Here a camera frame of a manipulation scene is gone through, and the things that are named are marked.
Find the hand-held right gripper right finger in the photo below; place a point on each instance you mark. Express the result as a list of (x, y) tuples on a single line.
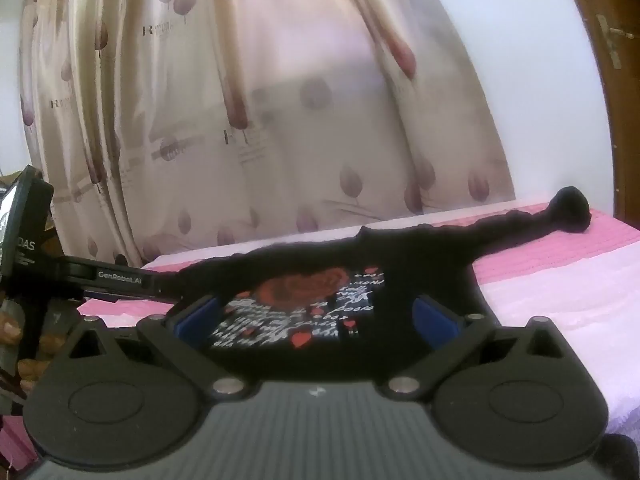
[(434, 316)]

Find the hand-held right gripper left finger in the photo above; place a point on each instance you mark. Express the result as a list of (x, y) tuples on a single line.
[(189, 322)]

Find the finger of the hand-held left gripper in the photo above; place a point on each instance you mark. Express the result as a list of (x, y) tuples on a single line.
[(120, 272), (130, 296)]

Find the black printed shirt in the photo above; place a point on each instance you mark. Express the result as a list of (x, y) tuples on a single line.
[(400, 260)]

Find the person's left hand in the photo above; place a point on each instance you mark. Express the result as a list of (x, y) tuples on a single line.
[(12, 330)]

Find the pink checked bed sheet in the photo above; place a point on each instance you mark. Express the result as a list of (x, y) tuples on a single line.
[(550, 300)]

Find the beige leaf print curtain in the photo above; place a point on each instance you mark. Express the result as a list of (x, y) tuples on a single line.
[(250, 100)]

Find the brown wooden door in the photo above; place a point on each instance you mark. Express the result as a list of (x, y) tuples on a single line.
[(620, 125)]

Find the brass door latch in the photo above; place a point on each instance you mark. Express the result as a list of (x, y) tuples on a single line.
[(611, 40)]

